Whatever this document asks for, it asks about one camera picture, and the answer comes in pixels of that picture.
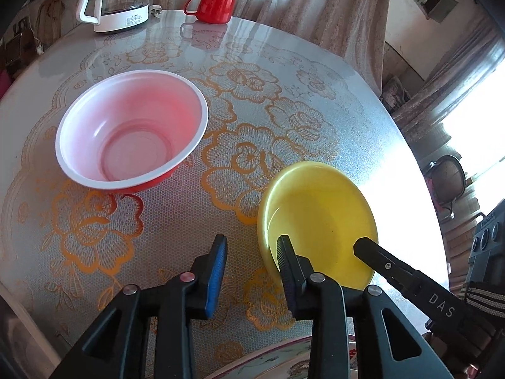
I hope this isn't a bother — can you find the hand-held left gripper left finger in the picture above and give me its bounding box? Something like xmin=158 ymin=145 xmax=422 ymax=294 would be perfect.
xmin=49 ymin=234 xmax=229 ymax=379

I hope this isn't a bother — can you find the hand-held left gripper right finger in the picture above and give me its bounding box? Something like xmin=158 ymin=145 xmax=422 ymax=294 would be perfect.
xmin=276 ymin=235 xmax=445 ymax=379

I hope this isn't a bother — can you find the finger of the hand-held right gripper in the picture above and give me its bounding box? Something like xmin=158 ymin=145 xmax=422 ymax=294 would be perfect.
xmin=353 ymin=236 xmax=421 ymax=298

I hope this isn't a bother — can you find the yellow plastic bowl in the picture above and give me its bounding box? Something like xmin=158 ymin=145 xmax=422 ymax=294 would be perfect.
xmin=256 ymin=160 xmax=380 ymax=291

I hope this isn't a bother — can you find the white floral plate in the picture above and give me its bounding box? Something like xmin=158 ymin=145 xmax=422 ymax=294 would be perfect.
xmin=211 ymin=335 xmax=364 ymax=379

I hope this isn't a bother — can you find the pink-rimmed floral plate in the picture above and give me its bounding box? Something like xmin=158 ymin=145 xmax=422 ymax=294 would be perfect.
xmin=203 ymin=332 xmax=356 ymax=379

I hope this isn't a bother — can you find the brown round-back chair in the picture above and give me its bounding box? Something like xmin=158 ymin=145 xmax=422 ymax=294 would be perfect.
xmin=420 ymin=154 xmax=468 ymax=222

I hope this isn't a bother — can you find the floral lace tablecloth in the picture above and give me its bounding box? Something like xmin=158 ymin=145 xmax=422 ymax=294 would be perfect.
xmin=0 ymin=8 xmax=452 ymax=379

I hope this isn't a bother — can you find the leaning printed picture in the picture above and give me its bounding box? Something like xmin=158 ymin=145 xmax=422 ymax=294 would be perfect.
xmin=381 ymin=75 xmax=411 ymax=113

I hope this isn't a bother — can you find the red plastic bowl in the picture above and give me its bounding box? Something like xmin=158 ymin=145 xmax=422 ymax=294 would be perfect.
xmin=55 ymin=69 xmax=209 ymax=195

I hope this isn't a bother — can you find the beige patterned curtain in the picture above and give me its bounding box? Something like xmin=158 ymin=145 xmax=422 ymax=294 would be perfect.
xmin=390 ymin=20 xmax=505 ymax=145
xmin=152 ymin=0 xmax=399 ymax=99

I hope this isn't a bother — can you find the red mug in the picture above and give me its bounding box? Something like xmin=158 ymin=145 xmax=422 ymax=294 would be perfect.
xmin=183 ymin=0 xmax=236 ymax=24

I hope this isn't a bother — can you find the white electric glass kettle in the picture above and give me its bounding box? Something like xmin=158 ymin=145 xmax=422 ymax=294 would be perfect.
xmin=76 ymin=0 xmax=152 ymax=34

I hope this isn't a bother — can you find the wooden folding chair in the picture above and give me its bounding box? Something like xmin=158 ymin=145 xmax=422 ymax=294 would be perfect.
xmin=37 ymin=0 xmax=68 ymax=44

